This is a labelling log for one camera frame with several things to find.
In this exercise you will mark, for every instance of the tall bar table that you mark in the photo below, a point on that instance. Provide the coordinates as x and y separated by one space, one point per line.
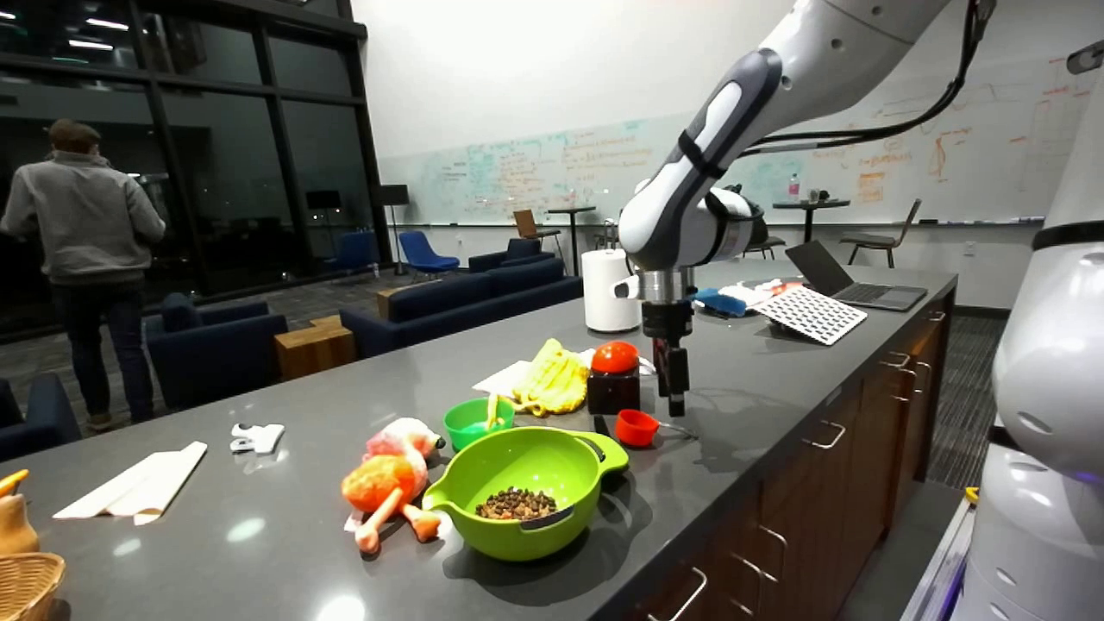
569 210

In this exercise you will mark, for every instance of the blue lounge chair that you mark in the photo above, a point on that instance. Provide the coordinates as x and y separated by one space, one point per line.
354 248
426 248

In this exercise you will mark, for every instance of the light green bowl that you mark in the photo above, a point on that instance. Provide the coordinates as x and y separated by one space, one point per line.
518 459

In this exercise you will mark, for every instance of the white paper towel roll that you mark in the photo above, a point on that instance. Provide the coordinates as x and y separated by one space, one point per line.
607 295

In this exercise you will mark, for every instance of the orange button on black box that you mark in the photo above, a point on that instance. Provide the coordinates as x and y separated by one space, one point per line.
610 360

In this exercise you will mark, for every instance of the brown counter cabinet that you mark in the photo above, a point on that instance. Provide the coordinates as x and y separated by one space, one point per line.
806 493

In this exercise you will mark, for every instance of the person in gray hoodie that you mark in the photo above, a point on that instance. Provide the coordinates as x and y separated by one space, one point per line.
86 227

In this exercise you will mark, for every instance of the gray wooden chair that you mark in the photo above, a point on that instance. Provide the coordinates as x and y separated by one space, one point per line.
885 243

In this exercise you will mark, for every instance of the small wooden chair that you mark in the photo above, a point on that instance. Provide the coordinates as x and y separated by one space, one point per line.
525 226

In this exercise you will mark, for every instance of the wooden box table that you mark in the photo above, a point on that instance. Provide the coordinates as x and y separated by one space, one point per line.
310 347

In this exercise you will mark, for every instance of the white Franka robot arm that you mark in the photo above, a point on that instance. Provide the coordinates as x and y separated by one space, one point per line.
806 45

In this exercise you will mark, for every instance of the small green measuring cup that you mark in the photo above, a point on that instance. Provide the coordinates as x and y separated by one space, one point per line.
469 417

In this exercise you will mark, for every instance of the wooden figure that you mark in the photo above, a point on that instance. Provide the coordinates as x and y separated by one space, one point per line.
15 519

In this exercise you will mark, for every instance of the brown food pieces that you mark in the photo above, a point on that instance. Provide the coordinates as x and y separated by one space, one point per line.
514 505

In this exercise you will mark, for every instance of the dark round table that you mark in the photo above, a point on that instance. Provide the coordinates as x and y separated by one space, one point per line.
810 203

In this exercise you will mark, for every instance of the orange plush chicken toy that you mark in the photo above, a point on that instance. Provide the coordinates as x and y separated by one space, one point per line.
385 485

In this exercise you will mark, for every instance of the whiteboard with writing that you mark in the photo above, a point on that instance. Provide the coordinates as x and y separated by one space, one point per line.
518 172

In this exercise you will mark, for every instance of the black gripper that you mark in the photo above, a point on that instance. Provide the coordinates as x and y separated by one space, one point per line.
668 317

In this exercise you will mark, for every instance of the pink white plush toy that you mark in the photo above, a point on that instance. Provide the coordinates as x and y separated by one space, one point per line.
402 436

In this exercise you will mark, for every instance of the white plate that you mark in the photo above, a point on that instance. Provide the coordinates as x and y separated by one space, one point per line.
735 299

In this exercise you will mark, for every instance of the white folded paper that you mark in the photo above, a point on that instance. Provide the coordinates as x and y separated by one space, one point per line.
137 485

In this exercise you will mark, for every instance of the dark blue armchair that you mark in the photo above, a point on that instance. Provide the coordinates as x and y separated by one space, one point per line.
210 350

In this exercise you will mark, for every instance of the dark open laptop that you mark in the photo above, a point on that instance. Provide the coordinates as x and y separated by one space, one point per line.
863 295

